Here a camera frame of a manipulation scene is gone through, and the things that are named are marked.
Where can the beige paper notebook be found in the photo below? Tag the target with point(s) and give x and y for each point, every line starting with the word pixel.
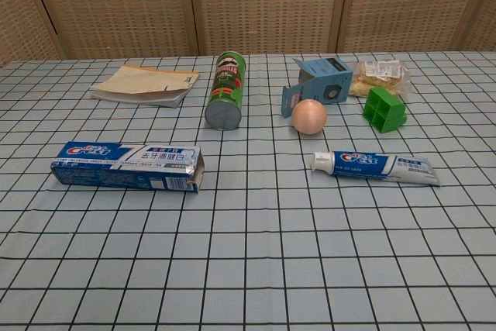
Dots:
pixel 143 83

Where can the green plastic grid block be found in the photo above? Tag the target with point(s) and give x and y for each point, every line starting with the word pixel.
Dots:
pixel 384 110

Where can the blue white Crest toothpaste tube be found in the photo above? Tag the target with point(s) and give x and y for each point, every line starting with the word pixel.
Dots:
pixel 372 163

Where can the clear bag of snacks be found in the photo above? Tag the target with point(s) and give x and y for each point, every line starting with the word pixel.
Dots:
pixel 381 75

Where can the blue checked tablecloth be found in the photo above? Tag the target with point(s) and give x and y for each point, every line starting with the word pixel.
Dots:
pixel 248 230

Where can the blue Crest toothpaste box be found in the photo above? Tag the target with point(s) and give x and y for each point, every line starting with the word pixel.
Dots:
pixel 116 164

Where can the peach coloured ball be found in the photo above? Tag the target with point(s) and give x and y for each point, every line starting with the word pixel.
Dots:
pixel 309 117

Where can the light blue open cardboard box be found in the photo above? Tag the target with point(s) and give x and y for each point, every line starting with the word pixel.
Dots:
pixel 321 81

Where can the woven folding screen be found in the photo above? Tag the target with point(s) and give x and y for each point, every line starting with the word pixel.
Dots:
pixel 248 5

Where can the green Pringles can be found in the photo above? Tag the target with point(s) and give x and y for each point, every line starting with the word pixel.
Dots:
pixel 226 90

